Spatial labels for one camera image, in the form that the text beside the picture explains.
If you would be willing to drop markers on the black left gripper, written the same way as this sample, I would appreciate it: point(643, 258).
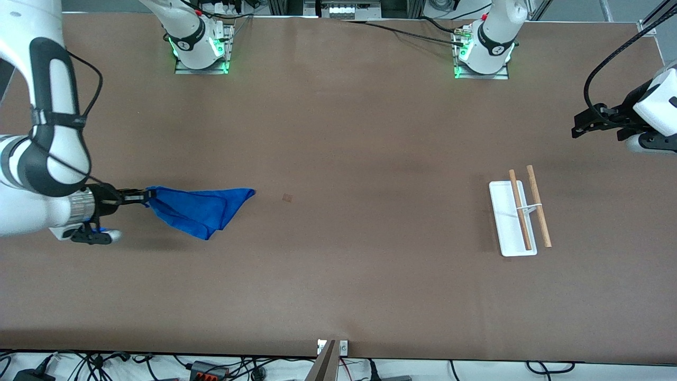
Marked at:
point(618, 119)

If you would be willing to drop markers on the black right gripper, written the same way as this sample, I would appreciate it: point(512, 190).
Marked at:
point(104, 199)

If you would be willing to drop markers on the blue microfibre towel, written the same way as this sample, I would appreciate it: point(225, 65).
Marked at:
point(201, 211)

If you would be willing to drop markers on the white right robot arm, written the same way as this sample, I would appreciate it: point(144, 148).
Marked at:
point(31, 211)

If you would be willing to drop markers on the white towel rack wooden bars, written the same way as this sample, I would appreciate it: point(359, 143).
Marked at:
point(508, 233)

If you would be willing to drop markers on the black orange connector box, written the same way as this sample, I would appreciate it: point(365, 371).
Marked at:
point(209, 370)

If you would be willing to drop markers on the black power adapter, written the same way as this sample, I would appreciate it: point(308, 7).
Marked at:
point(31, 375)

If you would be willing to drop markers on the white power strip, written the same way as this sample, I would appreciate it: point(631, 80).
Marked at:
point(227, 6)

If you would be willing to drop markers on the grey control device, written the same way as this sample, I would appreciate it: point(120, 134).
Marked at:
point(349, 9)

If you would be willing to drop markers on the black plug block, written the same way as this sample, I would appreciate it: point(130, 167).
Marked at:
point(394, 378)

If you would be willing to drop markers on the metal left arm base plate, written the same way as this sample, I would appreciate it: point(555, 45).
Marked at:
point(502, 75)

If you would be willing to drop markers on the metal table corner bracket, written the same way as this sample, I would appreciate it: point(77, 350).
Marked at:
point(646, 29)

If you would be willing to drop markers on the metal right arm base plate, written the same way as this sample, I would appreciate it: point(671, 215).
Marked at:
point(182, 69)

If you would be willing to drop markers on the aluminium camera pole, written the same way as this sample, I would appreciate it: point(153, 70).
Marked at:
point(323, 368)

